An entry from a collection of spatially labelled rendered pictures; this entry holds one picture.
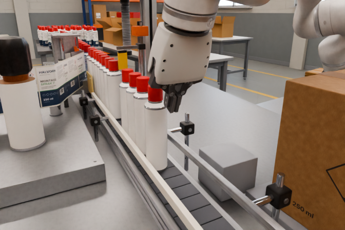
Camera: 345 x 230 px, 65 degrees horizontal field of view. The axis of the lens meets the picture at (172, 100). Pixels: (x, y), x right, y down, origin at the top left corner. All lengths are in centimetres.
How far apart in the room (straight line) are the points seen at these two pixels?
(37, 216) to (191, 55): 46
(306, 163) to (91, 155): 51
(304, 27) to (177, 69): 67
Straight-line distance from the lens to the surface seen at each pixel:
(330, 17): 104
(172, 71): 45
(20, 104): 79
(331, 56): 114
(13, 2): 838
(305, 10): 99
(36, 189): 72
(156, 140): 62
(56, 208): 68
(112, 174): 76
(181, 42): 43
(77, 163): 73
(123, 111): 79
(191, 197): 58
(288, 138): 56
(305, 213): 60
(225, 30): 516
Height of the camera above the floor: 124
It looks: 18 degrees down
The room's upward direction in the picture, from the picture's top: straight up
